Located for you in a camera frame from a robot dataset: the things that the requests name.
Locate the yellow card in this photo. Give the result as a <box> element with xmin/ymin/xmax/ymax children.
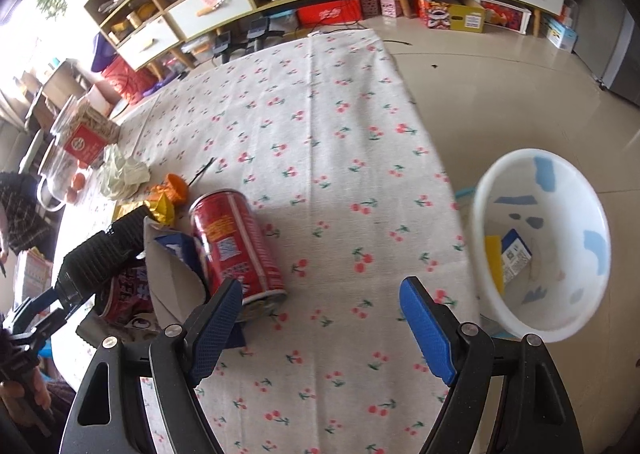
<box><xmin>486</xmin><ymin>234</ymin><xmax>506</xmax><ymax>295</ymax></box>

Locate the person's left hand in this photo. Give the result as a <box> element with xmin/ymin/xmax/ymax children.
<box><xmin>0</xmin><ymin>376</ymin><xmax>52</xmax><ymax>427</ymax></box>

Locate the foil wrapper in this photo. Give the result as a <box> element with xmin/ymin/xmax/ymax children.
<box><xmin>145</xmin><ymin>187</ymin><xmax>176</xmax><ymax>227</ymax></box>

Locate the wooden shelf unit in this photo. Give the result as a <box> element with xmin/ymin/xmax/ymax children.
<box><xmin>84</xmin><ymin>0</ymin><xmax>196</xmax><ymax>80</ymax></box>

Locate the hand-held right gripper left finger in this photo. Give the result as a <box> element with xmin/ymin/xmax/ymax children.
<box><xmin>59</xmin><ymin>278</ymin><xmax>244</xmax><ymax>454</ymax></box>

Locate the patterned box with red label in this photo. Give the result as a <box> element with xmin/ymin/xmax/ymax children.
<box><xmin>62</xmin><ymin>102</ymin><xmax>121</xmax><ymax>167</ymax></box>

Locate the red cardboard box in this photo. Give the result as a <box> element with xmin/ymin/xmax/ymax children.
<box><xmin>296</xmin><ymin>0</ymin><xmax>362</xmax><ymax>28</ymax></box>

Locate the cherry print tablecloth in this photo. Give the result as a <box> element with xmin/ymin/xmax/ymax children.
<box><xmin>47</xmin><ymin>29</ymin><xmax>483</xmax><ymax>454</ymax></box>

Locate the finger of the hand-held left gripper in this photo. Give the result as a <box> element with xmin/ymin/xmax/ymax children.
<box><xmin>106</xmin><ymin>208</ymin><xmax>147</xmax><ymax>255</ymax></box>
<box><xmin>10</xmin><ymin>231</ymin><xmax>118</xmax><ymax>350</ymax></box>

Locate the purple bag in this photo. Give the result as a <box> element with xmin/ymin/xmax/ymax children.
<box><xmin>91</xmin><ymin>32</ymin><xmax>121</xmax><ymax>75</ymax></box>

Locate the clear glass jar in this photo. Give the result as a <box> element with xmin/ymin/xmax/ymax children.
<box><xmin>37</xmin><ymin>94</ymin><xmax>101</xmax><ymax>212</ymax></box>

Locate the colourful printed cardboard box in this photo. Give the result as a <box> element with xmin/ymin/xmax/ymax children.
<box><xmin>416</xmin><ymin>0</ymin><xmax>487</xmax><ymax>34</ymax></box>

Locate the thin dark twig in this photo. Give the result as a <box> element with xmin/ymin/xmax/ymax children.
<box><xmin>187</xmin><ymin>157</ymin><xmax>217</xmax><ymax>185</ymax></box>

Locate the red bag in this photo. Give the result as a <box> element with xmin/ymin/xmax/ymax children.
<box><xmin>102</xmin><ymin>57</ymin><xmax>158</xmax><ymax>105</ymax></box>

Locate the grey blue cardboard carton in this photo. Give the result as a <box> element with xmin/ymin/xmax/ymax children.
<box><xmin>144</xmin><ymin>217</ymin><xmax>248</xmax><ymax>350</ymax></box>

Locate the red drink can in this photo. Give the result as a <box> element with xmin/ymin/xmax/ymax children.
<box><xmin>189</xmin><ymin>189</ymin><xmax>288</xmax><ymax>322</ymax></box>

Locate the clear plastic container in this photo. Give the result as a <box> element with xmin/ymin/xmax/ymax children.
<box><xmin>181</xmin><ymin>34</ymin><xmax>216</xmax><ymax>68</ymax></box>

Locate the small blue white box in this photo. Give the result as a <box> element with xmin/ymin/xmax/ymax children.
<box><xmin>500</xmin><ymin>228</ymin><xmax>533</xmax><ymax>285</ymax></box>

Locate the red white flat box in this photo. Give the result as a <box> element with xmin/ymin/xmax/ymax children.
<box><xmin>480</xmin><ymin>0</ymin><xmax>533</xmax><ymax>35</ymax></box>

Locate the white paper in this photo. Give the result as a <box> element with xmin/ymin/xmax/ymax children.
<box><xmin>97</xmin><ymin>144</ymin><xmax>150</xmax><ymax>200</ymax></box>

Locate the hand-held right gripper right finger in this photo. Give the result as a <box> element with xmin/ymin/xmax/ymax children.
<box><xmin>398</xmin><ymin>277</ymin><xmax>586</xmax><ymax>454</ymax></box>

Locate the white plastic bin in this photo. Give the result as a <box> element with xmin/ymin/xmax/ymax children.
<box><xmin>467</xmin><ymin>148</ymin><xmax>612</xmax><ymax>344</ymax></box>

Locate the black device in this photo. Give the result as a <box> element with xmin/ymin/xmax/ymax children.
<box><xmin>247</xmin><ymin>17</ymin><xmax>281</xmax><ymax>48</ymax></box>
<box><xmin>211</xmin><ymin>32</ymin><xmax>235</xmax><ymax>62</ymax></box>

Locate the grey refrigerator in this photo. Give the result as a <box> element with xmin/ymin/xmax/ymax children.
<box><xmin>570</xmin><ymin>0</ymin><xmax>640</xmax><ymax>108</ymax></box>

